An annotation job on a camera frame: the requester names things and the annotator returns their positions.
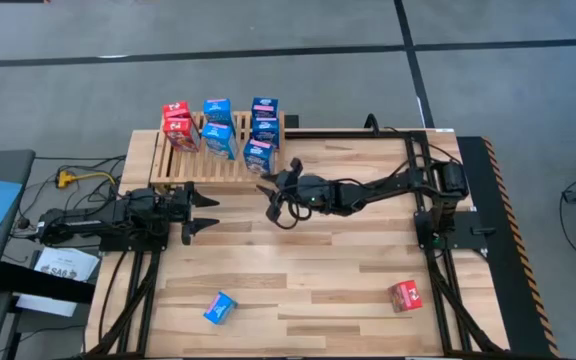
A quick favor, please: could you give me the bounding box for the red Froot Loops cereal box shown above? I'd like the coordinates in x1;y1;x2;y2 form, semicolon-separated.
386;279;424;314
162;117;202;153
161;100;192;121

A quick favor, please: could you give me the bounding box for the blue Frosted Flakes cereal box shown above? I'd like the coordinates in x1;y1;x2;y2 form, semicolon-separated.
251;117;282;150
250;96;280;120
242;138;276;176

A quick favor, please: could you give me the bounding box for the white printed paper sheet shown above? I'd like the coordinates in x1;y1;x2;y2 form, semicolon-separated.
32;245;101;283

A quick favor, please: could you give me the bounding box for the thin black cable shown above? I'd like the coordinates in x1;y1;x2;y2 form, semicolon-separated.
365;113;462;166

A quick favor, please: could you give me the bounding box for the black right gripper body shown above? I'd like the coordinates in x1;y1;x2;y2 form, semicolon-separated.
266;157;319;224

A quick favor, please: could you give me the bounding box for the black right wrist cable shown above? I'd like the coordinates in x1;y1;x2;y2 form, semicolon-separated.
273;197;315;231

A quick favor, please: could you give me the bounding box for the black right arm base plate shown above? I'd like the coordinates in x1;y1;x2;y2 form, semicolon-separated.
414;209;497;251

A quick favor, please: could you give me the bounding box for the black crossbar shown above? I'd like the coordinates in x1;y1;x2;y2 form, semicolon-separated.
0;261;97;305

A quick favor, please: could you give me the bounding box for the yellow power cable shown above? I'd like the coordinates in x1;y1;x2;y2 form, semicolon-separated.
56;168;118;190

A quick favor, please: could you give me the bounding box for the light blue Rice Krispies box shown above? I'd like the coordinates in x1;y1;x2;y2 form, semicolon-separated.
202;97;235;127
201;122;240;161
202;291;240;326

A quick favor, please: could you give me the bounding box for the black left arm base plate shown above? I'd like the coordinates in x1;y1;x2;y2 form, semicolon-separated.
98;234;169;254

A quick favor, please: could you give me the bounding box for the black floor cable with plug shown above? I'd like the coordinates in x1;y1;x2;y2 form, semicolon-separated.
10;154;129;236

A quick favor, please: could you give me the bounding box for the white plain paper sheet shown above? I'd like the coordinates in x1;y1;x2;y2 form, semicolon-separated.
15;293;78;318

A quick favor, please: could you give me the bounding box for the black aluminium rail frame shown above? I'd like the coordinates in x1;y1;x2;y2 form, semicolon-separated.
85;127;507;360

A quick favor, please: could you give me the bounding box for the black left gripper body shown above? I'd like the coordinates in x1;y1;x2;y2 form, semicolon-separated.
167;181;194;246

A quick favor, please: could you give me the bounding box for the wooden slatted shelf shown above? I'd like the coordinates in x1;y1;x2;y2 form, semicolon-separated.
148;110;288;201

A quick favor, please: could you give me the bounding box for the black hazard-striped floor mat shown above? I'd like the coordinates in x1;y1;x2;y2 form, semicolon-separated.
455;135;562;359

